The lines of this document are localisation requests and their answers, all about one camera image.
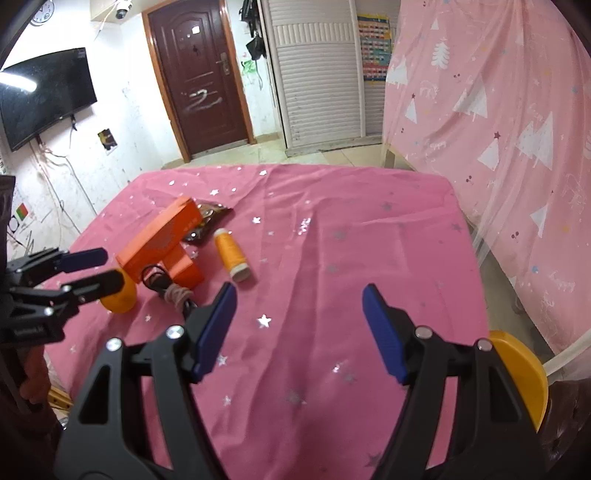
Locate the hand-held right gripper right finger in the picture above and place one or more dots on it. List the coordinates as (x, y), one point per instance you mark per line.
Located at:
(383, 332)

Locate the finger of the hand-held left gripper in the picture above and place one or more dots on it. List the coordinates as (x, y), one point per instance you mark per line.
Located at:
(108, 284)
(85, 259)

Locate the colourful grid wall chart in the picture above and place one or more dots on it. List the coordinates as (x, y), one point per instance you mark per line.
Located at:
(374, 48)

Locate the pink tree-print curtain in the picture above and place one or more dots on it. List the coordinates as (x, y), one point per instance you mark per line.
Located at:
(498, 115)

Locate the dark brown door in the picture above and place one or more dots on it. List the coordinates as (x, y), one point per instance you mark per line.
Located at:
(198, 83)

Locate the dark wall sticker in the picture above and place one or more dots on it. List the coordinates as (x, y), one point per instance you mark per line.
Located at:
(107, 140)

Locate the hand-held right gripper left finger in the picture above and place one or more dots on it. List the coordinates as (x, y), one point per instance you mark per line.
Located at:
(214, 330)

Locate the yellow plastic bin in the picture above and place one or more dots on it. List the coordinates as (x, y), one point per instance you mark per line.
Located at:
(521, 374)

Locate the white security camera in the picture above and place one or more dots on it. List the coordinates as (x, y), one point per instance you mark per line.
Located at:
(122, 9)

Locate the orange cardboard box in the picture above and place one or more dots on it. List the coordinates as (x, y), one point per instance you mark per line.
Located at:
(157, 240)

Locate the dark shiny snack packet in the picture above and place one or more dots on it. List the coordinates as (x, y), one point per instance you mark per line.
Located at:
(207, 219)

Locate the wooden bed frame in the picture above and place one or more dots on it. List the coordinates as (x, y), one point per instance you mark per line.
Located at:
(395, 157)

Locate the white slatted wardrobe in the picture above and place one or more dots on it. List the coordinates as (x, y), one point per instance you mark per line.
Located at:
(318, 83)

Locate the orange thread spool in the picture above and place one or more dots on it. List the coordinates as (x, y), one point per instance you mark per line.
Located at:
(231, 254)

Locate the pink starred tablecloth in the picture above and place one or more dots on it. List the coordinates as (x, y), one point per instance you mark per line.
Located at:
(323, 258)

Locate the black hanging bag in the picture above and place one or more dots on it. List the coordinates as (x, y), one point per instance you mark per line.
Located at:
(255, 47)
(248, 9)

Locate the white pole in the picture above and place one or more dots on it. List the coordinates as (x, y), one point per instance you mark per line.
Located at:
(561, 360)

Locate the round wall clock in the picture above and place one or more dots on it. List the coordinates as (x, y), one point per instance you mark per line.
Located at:
(44, 11)

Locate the black wall television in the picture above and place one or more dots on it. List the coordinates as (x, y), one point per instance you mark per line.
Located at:
(44, 97)

